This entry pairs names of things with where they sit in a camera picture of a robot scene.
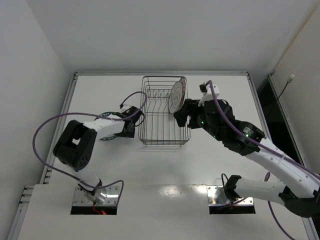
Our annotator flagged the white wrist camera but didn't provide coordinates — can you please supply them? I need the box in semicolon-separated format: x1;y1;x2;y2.
119;104;132;113
198;82;221;107

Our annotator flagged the purple cable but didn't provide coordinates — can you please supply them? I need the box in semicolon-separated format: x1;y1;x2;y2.
207;79;320;240
32;91;147;203

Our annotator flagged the black wall cable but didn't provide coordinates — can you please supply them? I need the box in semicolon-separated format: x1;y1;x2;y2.
259;74;296;126

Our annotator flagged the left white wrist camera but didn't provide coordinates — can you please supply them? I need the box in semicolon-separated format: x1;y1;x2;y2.
119;104;132;113

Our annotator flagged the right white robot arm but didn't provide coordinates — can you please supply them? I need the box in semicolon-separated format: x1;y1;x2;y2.
173;99;320;218

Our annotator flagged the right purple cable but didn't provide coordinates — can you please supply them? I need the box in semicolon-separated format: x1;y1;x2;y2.
207;79;320;240

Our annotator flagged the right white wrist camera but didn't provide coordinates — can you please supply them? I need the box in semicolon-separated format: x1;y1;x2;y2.
198;82;221;107

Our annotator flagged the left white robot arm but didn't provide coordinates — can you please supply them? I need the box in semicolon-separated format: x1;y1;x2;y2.
53;105;144;196

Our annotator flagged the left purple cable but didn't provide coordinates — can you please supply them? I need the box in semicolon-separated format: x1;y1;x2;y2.
32;91;147;203

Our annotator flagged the grey wire dish rack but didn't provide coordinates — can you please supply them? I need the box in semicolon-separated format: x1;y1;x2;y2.
138;75;191;147

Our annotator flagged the white plate dark rim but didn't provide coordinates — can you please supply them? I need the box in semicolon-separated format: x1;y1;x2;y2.
168;81;182;114

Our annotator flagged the orange sunburst plate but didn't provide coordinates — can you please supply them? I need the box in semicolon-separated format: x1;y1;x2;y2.
175;77;186;111

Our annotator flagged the metal base plate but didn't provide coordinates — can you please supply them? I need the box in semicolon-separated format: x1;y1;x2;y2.
72;185;120;207
206;185;254;207

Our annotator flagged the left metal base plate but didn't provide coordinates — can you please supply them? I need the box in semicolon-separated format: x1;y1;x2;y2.
72;185;120;207

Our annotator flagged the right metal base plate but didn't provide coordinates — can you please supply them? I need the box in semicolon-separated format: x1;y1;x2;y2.
206;185;254;207

